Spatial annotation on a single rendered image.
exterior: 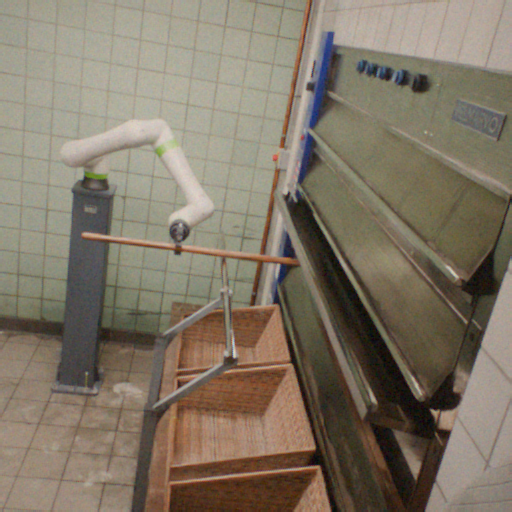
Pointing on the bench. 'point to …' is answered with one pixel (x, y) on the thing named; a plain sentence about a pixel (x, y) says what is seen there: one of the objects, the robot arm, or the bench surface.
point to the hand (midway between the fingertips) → (178, 247)
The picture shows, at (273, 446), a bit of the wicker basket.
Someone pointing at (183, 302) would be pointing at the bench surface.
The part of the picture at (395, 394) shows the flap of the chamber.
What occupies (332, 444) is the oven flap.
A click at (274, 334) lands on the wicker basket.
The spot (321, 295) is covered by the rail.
